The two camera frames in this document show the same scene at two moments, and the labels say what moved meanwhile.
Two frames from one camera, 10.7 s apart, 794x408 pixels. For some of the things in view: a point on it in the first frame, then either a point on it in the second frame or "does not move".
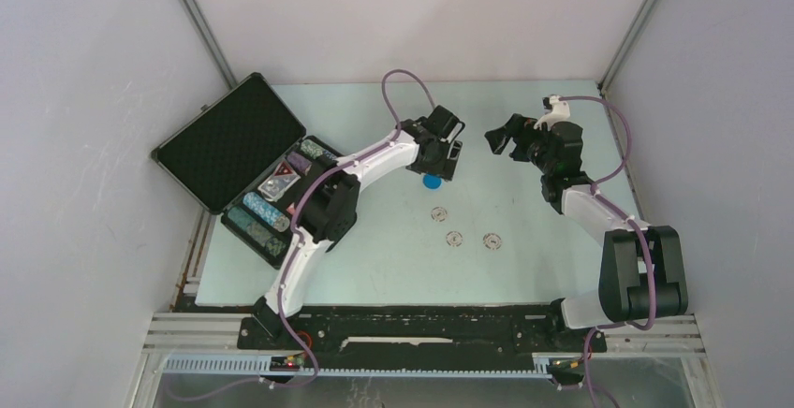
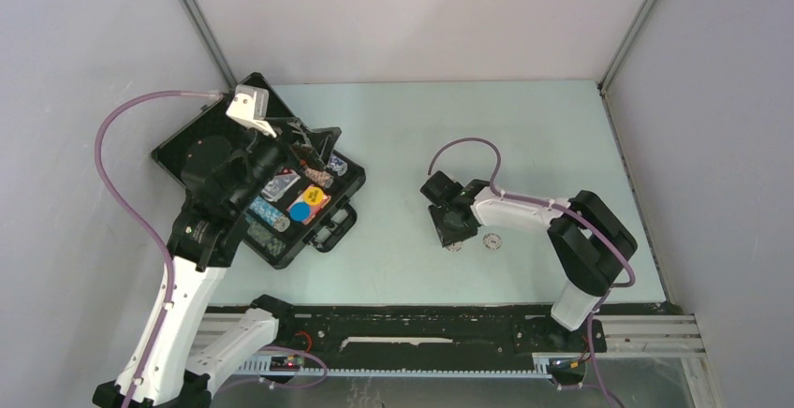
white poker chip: [492, 241] does not move
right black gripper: [521, 128] to [446, 236]
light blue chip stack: [266, 211] does not move
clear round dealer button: [273, 188] does not move
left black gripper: [445, 166] to [323, 138]
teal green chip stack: [272, 241] does not move
